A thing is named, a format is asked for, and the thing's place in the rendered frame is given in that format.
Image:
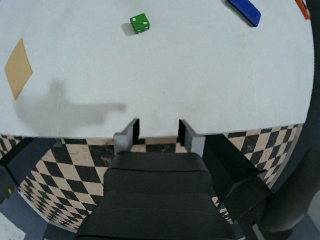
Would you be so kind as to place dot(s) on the green die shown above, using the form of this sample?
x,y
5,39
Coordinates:
x,y
140,23

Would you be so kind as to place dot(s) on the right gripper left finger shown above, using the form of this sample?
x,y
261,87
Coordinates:
x,y
124,141

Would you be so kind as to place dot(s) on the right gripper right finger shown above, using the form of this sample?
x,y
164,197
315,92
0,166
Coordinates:
x,y
193,142

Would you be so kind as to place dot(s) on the tan flat mat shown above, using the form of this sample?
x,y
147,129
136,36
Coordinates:
x,y
18,69

